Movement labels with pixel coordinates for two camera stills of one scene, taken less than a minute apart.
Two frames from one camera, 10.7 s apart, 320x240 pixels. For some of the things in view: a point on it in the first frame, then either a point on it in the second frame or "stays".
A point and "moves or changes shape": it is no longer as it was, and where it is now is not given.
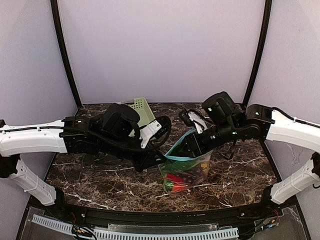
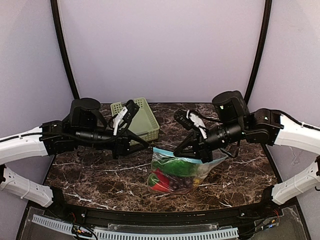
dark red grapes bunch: x=194 y=175 → x=181 y=183
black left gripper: x=147 y=161 → x=120 y=144
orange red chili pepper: x=174 y=183 → x=164 y=183
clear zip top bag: x=181 y=174 moves or changes shape
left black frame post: x=56 y=20 stays
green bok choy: x=175 y=165 stays
